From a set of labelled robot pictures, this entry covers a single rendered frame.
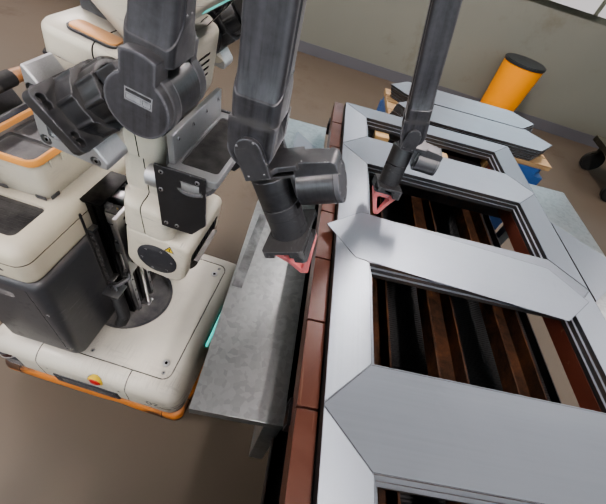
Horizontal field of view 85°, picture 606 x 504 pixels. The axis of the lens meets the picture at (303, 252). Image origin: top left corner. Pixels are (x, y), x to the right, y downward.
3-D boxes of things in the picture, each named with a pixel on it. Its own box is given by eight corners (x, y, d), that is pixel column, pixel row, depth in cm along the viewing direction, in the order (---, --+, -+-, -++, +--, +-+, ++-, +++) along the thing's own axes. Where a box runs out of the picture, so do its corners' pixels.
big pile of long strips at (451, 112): (523, 126, 182) (531, 116, 178) (551, 167, 156) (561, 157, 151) (385, 87, 176) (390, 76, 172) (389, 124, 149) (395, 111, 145)
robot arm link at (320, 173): (253, 110, 45) (228, 141, 39) (337, 96, 41) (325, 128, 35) (278, 185, 53) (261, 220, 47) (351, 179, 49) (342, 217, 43)
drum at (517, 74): (468, 107, 404) (503, 49, 355) (501, 119, 403) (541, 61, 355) (471, 122, 376) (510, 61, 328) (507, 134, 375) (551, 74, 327)
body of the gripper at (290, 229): (318, 217, 56) (308, 179, 51) (304, 261, 49) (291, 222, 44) (282, 218, 58) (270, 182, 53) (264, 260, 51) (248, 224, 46)
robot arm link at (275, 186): (255, 156, 48) (241, 179, 44) (301, 151, 45) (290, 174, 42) (270, 196, 52) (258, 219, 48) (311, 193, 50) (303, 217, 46)
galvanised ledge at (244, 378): (324, 133, 160) (326, 128, 157) (280, 430, 73) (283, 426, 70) (284, 123, 158) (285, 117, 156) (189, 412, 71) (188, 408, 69)
